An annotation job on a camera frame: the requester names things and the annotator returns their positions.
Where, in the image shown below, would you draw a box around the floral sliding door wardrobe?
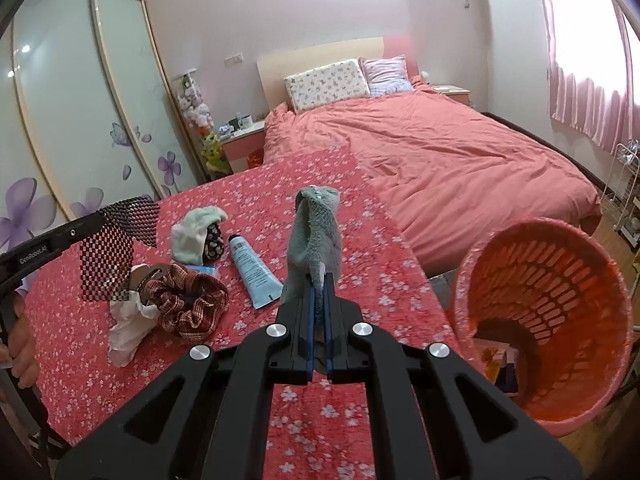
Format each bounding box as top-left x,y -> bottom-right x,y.
0,0 -> 202,262

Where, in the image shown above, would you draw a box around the red floral tablecloth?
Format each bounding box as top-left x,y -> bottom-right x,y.
17,147 -> 482,480

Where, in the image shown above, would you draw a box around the brown plaid scrunchie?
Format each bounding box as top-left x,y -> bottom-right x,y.
141,261 -> 230,345

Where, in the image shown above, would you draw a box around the white floral pillow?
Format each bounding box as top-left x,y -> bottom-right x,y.
283,58 -> 372,115

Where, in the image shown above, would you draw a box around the black white checkered mesh cloth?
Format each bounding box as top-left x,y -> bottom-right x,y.
80,197 -> 161,304

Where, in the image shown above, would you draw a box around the orange plastic basket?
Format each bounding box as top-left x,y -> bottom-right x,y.
446,217 -> 635,437

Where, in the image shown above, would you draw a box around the pink striped pillow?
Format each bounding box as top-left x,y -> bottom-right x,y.
359,55 -> 415,97

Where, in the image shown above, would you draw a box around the grey green sock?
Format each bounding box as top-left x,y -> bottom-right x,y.
282,185 -> 344,307

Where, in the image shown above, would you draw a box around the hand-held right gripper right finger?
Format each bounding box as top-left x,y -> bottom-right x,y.
322,273 -> 583,480

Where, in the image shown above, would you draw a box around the beige pink headboard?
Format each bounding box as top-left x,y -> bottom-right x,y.
256,36 -> 422,112

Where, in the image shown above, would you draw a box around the hanging plush toys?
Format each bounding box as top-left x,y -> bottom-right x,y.
174,70 -> 216,134

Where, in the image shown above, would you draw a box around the light blue cream tube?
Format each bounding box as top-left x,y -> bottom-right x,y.
228,233 -> 282,310

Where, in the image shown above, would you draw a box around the green yellow plush toy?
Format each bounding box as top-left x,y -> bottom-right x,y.
202,132 -> 226,174

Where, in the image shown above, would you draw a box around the pink curtain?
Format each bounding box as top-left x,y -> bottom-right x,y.
532,0 -> 640,155

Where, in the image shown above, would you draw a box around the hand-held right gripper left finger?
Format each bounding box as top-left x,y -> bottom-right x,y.
54,282 -> 318,480

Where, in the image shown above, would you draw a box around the white tissue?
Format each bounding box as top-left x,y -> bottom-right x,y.
108,299 -> 160,367

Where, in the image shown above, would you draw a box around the black floral cloth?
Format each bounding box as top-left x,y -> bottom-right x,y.
203,222 -> 225,262

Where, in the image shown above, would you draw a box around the white wire rack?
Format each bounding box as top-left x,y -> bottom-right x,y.
602,142 -> 640,254

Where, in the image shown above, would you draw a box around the dark blue packet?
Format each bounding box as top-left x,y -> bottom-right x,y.
492,350 -> 524,397

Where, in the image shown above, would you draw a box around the bed with pink duvet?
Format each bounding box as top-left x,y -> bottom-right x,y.
262,82 -> 604,277

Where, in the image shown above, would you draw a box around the small paper box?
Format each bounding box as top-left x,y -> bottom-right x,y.
472,338 -> 512,367

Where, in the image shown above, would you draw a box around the light green sock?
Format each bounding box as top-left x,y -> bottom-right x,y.
171,206 -> 229,265

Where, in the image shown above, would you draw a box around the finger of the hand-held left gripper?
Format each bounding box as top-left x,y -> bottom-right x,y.
60,211 -> 109,247

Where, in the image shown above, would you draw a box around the pink white nightstand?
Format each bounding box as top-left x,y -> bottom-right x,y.
220,122 -> 269,176

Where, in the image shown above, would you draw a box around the person's left hand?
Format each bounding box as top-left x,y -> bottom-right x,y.
0,292 -> 42,390

